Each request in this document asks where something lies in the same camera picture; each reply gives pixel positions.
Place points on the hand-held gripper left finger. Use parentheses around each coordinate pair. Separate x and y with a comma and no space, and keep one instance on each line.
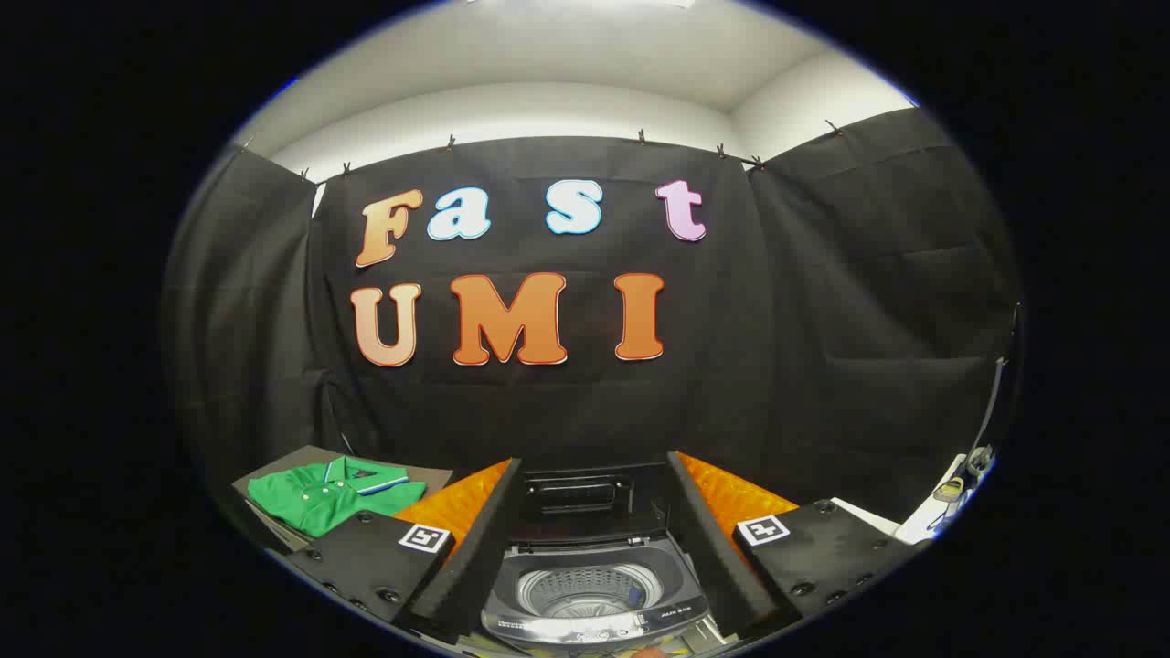
(475,557)

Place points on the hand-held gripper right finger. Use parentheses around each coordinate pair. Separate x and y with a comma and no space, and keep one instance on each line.
(704,548)

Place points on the grey washing machine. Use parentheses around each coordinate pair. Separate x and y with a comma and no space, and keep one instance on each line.
(658,571)

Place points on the green polo shirt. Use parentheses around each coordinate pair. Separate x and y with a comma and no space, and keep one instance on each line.
(320,503)

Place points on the grey box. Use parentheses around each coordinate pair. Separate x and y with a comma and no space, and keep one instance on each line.
(431,475)

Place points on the white table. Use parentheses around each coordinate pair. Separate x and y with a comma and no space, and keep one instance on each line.
(868,519)

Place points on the black backdrop cloth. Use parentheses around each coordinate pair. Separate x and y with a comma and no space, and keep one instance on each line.
(585,402)

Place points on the small yellowish object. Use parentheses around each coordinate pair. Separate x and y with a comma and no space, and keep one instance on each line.
(949,489)

